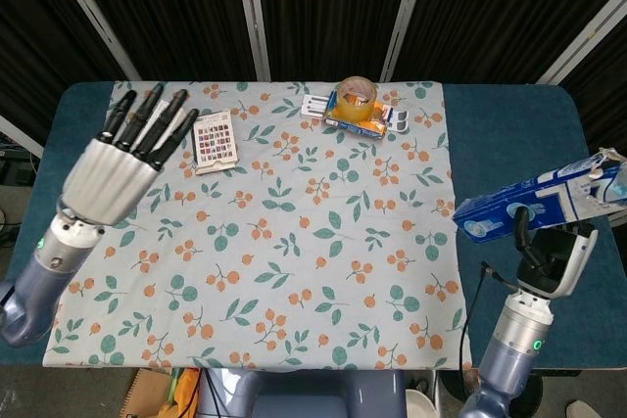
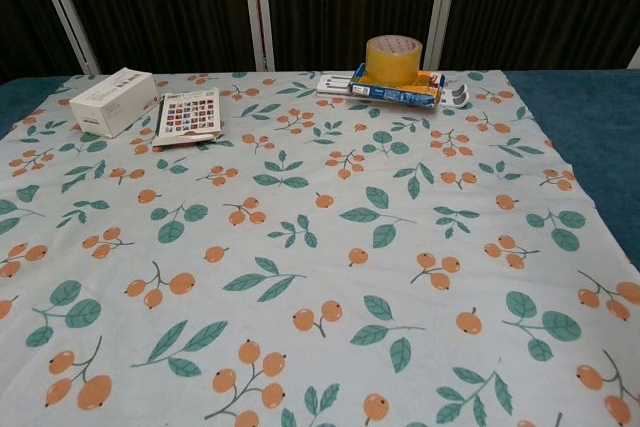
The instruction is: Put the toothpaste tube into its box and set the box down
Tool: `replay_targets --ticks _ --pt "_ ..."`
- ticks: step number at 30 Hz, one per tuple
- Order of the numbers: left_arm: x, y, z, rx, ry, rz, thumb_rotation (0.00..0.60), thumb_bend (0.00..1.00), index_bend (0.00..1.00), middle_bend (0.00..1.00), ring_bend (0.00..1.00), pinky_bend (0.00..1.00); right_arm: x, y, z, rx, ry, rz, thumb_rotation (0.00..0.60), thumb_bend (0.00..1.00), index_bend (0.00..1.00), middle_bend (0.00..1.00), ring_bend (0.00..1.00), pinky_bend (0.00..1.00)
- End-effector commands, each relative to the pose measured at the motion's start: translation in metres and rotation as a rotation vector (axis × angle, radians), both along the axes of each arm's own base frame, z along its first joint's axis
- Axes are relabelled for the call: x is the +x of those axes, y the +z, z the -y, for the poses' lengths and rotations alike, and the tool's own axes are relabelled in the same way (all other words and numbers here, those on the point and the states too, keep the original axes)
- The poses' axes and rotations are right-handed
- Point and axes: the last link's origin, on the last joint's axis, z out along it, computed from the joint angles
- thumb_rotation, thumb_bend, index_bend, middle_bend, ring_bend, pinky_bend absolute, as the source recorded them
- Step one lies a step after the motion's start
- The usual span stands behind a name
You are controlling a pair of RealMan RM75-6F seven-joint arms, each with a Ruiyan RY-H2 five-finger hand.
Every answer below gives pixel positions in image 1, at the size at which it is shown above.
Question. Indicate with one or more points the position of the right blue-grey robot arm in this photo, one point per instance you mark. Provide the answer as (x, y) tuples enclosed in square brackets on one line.
[(514, 339)]

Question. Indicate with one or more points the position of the floral printed tablecloth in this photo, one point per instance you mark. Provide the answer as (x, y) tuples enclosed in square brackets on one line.
[(294, 193)]

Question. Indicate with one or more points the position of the white pack with dark shapes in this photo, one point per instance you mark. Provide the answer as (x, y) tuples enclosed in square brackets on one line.
[(399, 119)]

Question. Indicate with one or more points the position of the card pack with colourful squares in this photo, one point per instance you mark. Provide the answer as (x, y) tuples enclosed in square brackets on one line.
[(214, 144)]

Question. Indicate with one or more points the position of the white screen frame post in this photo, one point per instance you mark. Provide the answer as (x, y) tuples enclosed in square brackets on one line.
[(253, 14), (19, 136), (406, 14), (93, 14), (585, 38)]

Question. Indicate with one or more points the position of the white bucket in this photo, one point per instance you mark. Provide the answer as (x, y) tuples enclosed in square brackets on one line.
[(420, 403)]

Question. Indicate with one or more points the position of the dark blue table cover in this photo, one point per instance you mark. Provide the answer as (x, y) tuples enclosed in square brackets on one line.
[(514, 144)]

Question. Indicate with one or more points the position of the blue white toothpaste box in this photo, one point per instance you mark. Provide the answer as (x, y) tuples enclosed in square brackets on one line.
[(529, 200)]

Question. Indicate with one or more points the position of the white pack with black stripes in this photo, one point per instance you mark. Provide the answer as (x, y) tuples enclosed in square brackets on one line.
[(313, 106)]

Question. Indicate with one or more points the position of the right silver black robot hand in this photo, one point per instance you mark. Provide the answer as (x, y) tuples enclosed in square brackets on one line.
[(558, 261)]

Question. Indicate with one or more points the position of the yellow orange bag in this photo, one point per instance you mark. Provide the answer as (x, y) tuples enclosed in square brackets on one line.
[(181, 393)]

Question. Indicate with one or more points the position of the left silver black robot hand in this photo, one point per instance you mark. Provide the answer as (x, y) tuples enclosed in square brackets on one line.
[(108, 183)]

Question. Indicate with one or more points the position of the black folding partition screen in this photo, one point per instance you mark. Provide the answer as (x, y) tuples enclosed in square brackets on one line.
[(333, 7)]

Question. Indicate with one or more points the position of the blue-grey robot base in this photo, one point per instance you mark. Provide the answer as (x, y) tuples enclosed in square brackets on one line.
[(303, 396)]

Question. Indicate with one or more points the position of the clear yellowish tape roll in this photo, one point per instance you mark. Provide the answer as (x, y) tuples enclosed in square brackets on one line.
[(353, 102)]

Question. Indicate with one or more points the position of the blue and orange snack packet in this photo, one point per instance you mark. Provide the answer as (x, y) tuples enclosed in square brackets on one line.
[(362, 128)]

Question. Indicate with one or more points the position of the white shoe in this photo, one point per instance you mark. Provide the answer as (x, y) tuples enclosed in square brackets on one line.
[(585, 410)]

